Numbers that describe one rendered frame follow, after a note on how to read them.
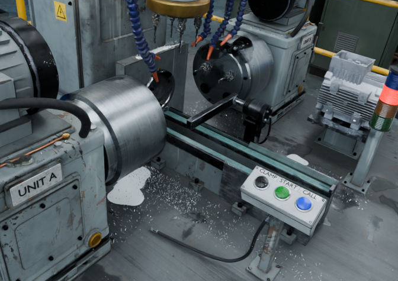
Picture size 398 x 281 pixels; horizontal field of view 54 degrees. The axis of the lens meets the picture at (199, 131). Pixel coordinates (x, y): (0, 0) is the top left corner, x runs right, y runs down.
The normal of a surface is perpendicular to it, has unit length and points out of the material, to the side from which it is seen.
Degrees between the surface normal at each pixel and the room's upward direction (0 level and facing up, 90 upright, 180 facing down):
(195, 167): 90
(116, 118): 43
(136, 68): 90
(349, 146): 90
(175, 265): 0
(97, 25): 90
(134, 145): 77
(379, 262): 0
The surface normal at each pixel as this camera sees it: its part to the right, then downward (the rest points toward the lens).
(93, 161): 0.79, 0.38
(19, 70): 0.77, 0.04
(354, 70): -0.61, 0.37
